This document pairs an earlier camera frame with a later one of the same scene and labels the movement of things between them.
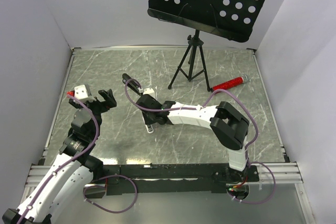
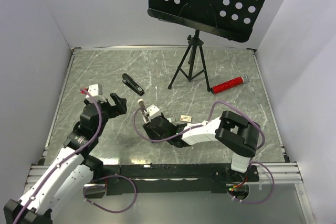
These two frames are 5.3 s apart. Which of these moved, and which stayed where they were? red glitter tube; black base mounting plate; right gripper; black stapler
Moved: right gripper
Stayed: red glitter tube; black stapler; black base mounting plate
